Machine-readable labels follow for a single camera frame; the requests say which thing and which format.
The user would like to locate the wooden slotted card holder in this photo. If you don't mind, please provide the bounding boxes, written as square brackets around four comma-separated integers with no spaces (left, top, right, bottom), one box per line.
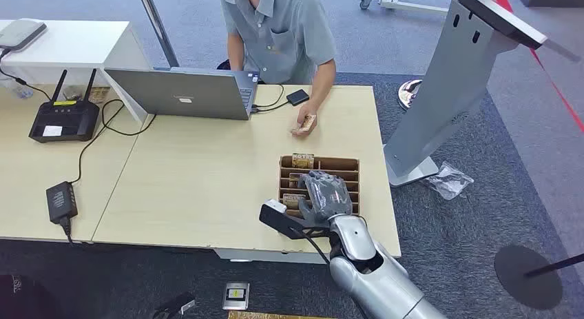
[278,154,361,218]

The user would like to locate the grey laptop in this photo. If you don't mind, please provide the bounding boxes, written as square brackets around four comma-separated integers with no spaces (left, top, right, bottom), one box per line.
[103,66,260,122]

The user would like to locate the white cabinet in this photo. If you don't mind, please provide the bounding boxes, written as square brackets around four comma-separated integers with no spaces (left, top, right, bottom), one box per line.
[0,19,154,125]

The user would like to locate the small grey card reader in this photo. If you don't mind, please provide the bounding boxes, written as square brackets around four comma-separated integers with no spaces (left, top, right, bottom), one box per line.
[221,281,251,312]

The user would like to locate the person's left hand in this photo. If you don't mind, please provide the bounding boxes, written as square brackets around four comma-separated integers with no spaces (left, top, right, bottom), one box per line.
[290,103,320,138]

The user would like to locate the slanted metal pole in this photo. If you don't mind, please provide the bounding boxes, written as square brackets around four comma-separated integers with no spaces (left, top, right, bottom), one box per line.
[135,0,180,70]

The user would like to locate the person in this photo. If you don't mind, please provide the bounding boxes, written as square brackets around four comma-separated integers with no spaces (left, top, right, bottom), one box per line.
[218,0,338,138]

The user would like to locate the black stanchion base with pole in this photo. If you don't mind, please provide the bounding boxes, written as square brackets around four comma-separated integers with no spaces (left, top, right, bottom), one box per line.
[494,244,584,311]

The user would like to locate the red barrier belt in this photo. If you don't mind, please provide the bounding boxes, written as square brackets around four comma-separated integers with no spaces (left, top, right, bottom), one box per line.
[488,0,584,135]

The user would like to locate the chrome stanchion base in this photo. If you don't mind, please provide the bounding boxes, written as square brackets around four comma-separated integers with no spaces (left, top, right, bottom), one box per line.
[397,79,424,112]

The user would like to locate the clear plastic bag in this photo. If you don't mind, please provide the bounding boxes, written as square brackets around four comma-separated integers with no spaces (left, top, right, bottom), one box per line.
[421,161,475,202]

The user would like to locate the dark rounded object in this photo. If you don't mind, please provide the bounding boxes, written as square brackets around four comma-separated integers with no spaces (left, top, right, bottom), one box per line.
[0,274,61,319]

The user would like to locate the grey kiosk stand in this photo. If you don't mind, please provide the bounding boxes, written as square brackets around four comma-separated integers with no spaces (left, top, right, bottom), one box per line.
[382,0,583,188]

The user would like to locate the black drive cable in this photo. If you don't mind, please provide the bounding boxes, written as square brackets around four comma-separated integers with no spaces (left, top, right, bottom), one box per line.
[250,84,291,114]

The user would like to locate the black floor object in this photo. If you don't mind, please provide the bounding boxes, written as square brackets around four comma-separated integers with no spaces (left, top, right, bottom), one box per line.
[152,292,198,319]

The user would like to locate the black laptop power cable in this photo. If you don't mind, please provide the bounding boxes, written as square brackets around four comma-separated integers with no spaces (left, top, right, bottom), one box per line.
[70,99,158,186]

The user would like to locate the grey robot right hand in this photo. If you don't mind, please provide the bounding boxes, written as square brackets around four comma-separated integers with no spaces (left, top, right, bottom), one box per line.
[298,170,355,227]

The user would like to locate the black power adapter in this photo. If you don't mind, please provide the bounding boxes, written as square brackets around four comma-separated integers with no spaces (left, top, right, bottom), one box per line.
[45,181,79,225]

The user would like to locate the gold patterned strip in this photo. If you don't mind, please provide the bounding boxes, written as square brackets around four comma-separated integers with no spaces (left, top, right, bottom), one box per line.
[227,311,336,319]

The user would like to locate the clear plastic bottle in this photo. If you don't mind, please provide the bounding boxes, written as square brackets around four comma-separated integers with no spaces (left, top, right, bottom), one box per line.
[0,76,34,101]

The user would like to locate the black device cable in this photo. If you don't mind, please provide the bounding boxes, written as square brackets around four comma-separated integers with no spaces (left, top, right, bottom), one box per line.
[0,49,54,101]

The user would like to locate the black adapter mains cable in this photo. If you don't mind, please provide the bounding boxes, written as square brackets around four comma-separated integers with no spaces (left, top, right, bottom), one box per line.
[59,215,76,246]

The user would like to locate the black external drive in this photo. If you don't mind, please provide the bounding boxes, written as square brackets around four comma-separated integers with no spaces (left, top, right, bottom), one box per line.
[286,89,311,107]

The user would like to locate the small clear packet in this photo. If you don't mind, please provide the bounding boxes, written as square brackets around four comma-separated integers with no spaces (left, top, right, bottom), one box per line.
[61,85,83,103]

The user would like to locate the small brown packet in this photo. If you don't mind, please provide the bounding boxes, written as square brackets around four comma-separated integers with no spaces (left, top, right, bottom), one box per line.
[88,85,112,105]

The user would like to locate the grey flat device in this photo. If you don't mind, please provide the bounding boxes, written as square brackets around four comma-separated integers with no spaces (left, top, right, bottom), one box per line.
[0,18,48,52]

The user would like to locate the pale wrist camera, black bracket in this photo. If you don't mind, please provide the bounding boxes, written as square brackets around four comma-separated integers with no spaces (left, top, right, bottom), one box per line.
[259,198,331,240]

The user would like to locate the black router with antennas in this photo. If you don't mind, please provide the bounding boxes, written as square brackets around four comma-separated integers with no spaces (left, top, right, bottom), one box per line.
[28,69,101,144]

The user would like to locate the white wheeled frame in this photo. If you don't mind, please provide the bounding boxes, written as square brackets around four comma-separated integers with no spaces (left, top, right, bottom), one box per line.
[357,0,451,15]

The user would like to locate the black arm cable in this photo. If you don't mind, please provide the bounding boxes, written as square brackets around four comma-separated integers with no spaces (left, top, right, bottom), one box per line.
[291,225,332,266]

